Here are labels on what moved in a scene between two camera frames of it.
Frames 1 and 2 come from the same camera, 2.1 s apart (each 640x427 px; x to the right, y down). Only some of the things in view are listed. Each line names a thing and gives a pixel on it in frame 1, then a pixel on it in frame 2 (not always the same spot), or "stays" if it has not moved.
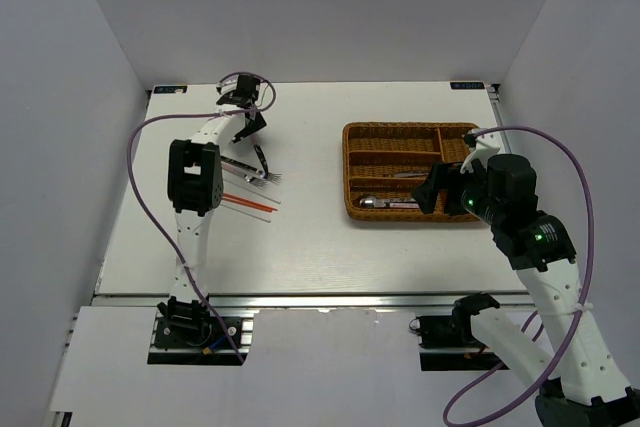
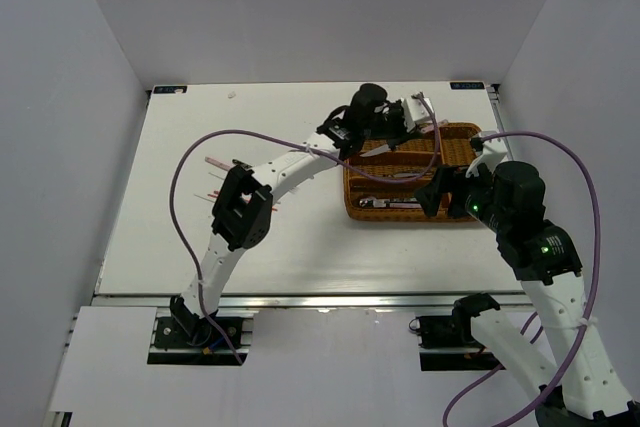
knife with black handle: (405, 174) stays
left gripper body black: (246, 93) → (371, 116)
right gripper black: (444, 175) stays
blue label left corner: (170, 89) stays
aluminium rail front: (314, 300) stays
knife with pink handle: (258, 151) → (388, 147)
